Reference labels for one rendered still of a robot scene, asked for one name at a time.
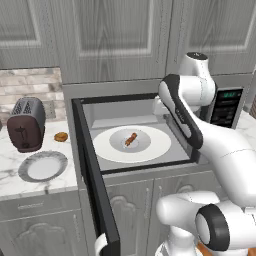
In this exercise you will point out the grey cupboard door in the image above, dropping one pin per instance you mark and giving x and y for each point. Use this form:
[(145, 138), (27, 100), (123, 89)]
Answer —
[(40, 235), (113, 36), (130, 216), (176, 190), (216, 30), (23, 30)]

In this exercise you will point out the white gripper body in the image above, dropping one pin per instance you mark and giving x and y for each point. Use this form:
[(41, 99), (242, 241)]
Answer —
[(159, 106)]

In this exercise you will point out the grey wall socket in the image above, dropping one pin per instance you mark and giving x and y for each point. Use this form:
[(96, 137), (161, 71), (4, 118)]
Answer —
[(50, 110)]

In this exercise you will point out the brown bread roll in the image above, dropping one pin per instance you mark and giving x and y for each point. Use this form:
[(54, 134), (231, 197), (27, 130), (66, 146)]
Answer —
[(61, 136)]

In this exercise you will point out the grey upper cupboard door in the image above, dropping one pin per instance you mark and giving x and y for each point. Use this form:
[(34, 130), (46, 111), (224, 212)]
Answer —
[(23, 30), (113, 36), (216, 30)]

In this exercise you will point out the grey drawer front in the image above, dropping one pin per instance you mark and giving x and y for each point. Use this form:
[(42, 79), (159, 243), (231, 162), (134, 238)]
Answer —
[(40, 205)]

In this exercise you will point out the grey microwave oven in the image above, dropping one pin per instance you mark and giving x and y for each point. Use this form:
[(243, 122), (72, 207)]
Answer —
[(150, 90)]

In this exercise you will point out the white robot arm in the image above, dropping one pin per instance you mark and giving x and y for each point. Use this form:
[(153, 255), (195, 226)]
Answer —
[(230, 156)]

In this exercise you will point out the white microwave turntable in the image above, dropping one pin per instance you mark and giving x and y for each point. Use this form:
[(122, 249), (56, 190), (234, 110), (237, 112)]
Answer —
[(156, 143)]

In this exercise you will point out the dark brown toaster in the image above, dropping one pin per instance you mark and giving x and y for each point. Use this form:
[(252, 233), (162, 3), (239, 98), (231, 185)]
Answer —
[(26, 125)]

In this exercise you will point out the brown kebab skewer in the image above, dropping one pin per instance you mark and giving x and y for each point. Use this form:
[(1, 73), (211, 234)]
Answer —
[(130, 139)]

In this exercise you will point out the grey lower cupboard door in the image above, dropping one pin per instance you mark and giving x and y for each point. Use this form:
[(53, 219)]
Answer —
[(40, 235), (176, 190), (130, 216)]

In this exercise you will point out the small grey plate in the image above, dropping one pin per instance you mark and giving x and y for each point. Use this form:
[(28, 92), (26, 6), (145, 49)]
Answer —
[(141, 141)]

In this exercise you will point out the grey rimmed white plate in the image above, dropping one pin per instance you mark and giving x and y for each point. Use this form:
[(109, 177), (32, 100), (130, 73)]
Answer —
[(43, 166)]

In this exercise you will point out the black microwave door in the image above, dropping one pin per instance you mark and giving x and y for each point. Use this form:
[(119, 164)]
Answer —
[(96, 186)]

